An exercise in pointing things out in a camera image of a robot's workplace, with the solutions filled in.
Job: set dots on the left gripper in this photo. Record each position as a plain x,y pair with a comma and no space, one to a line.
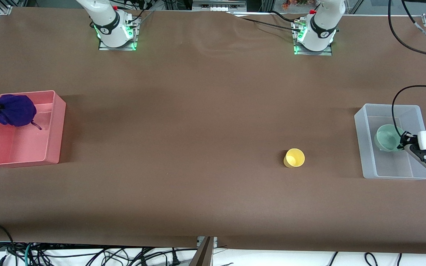
407,140

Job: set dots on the pale green bowl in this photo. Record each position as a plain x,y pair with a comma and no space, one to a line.
386,137

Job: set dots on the purple cloth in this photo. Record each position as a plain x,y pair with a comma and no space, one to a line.
17,110

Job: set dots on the yellow cup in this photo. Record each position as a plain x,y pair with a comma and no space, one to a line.
294,158

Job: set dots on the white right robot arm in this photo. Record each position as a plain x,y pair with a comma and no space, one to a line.
109,26

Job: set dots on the clear plastic bin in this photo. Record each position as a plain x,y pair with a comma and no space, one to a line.
398,168

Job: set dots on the pink plastic bin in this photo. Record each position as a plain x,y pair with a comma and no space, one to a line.
20,147

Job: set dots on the colourful background items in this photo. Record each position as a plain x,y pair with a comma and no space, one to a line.
298,3

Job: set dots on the brown table cover sheet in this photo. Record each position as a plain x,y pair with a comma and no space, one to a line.
213,147

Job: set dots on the white power strip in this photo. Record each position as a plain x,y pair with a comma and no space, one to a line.
218,5

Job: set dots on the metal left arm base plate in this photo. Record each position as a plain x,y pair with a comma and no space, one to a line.
327,51

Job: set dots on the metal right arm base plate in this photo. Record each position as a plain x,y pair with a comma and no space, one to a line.
133,37

